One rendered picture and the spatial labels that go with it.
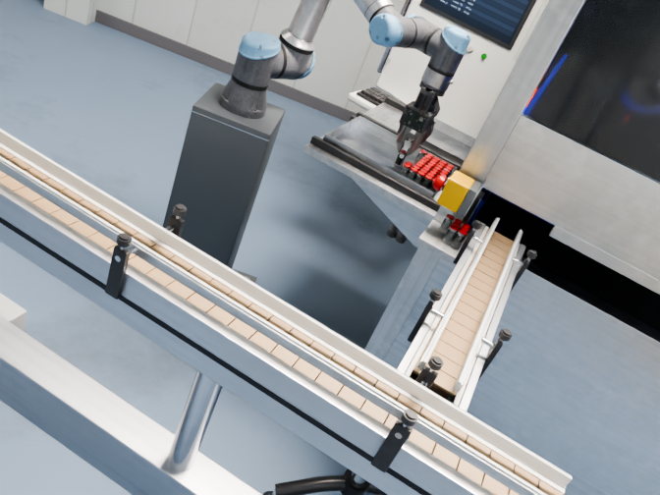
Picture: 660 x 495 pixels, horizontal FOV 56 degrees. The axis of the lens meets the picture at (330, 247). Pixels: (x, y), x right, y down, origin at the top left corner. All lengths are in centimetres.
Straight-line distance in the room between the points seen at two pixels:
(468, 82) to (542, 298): 115
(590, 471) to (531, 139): 93
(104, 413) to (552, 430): 117
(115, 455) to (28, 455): 64
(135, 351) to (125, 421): 91
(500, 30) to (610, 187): 111
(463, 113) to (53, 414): 186
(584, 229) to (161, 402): 133
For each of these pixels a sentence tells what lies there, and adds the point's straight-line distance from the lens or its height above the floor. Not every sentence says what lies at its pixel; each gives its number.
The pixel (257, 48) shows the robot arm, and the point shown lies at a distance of 191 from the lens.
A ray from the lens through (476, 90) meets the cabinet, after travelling 254.
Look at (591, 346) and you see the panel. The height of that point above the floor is 78.
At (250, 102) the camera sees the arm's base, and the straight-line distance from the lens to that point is 196.
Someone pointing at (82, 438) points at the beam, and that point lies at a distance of 133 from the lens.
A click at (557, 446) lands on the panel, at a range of 189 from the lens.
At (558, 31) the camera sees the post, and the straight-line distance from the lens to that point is 147.
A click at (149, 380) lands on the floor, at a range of 210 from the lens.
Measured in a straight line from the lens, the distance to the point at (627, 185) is 153.
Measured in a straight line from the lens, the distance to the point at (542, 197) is 155.
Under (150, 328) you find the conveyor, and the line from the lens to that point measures 100.
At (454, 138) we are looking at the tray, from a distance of 223.
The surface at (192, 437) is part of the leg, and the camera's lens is 115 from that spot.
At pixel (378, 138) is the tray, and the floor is 88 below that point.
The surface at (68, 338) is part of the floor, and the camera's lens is 219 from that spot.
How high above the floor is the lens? 155
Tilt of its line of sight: 31 degrees down
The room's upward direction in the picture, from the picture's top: 24 degrees clockwise
